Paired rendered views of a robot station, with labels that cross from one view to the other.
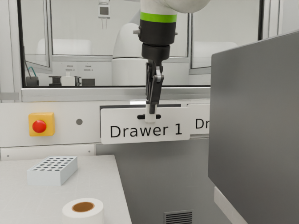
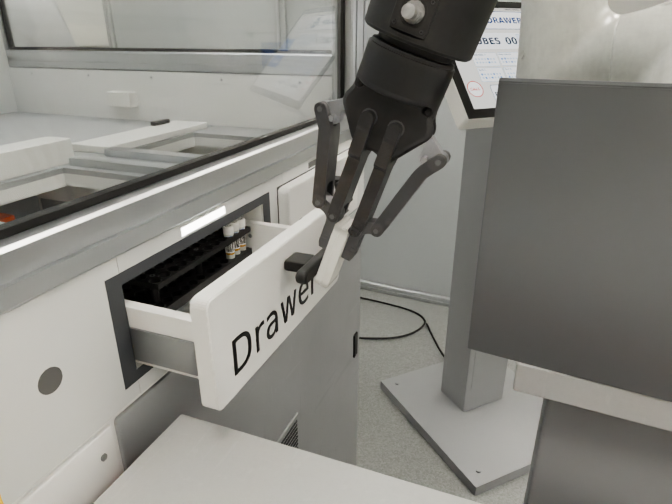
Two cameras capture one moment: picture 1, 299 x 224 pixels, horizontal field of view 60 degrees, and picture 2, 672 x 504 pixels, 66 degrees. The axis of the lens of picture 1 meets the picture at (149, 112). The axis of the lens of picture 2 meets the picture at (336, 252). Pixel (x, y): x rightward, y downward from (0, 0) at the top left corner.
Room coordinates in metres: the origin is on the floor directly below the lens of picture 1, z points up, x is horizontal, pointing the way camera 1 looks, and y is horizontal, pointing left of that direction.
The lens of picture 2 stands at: (0.50, 0.39, 1.12)
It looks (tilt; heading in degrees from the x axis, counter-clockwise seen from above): 23 degrees down; 303
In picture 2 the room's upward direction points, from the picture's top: straight up
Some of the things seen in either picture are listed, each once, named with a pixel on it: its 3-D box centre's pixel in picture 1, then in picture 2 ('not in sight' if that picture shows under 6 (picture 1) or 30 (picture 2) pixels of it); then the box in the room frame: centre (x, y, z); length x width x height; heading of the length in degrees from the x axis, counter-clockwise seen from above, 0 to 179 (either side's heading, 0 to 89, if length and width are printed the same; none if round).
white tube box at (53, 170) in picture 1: (54, 169); not in sight; (0.67, 0.25, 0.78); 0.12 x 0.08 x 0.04; 176
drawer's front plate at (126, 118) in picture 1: (146, 125); (282, 286); (0.82, 0.01, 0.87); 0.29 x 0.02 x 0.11; 102
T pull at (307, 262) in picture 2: (148, 116); (304, 263); (0.80, 0.00, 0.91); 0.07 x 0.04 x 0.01; 102
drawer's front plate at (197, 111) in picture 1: (224, 118); (324, 198); (0.97, -0.28, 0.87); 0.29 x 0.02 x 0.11; 102
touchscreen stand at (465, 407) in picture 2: not in sight; (499, 269); (0.84, -0.97, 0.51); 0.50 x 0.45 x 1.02; 149
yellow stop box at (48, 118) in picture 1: (42, 124); not in sight; (0.82, 0.35, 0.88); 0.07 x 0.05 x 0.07; 102
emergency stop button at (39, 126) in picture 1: (39, 126); not in sight; (0.79, 0.34, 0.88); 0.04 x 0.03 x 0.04; 102
